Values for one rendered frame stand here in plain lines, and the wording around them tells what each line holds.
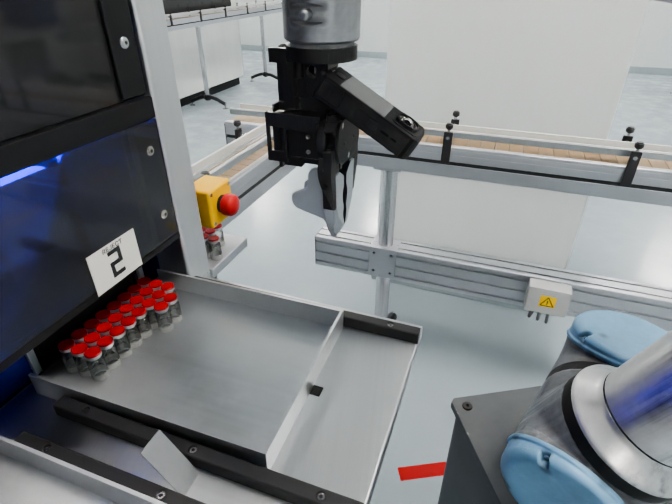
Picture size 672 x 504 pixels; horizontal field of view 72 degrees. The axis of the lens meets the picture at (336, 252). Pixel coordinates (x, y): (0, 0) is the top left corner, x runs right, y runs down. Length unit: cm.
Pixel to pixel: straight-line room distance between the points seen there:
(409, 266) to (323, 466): 109
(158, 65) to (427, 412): 144
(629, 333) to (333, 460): 36
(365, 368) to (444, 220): 153
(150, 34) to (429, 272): 116
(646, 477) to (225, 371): 49
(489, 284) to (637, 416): 117
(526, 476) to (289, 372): 33
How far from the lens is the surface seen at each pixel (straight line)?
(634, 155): 137
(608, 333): 59
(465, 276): 156
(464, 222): 213
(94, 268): 67
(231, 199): 84
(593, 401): 46
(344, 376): 66
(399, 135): 46
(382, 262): 160
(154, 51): 72
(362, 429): 60
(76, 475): 60
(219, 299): 81
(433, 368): 193
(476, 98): 195
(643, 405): 44
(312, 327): 73
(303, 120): 48
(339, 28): 46
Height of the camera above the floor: 136
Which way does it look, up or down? 32 degrees down
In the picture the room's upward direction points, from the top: straight up
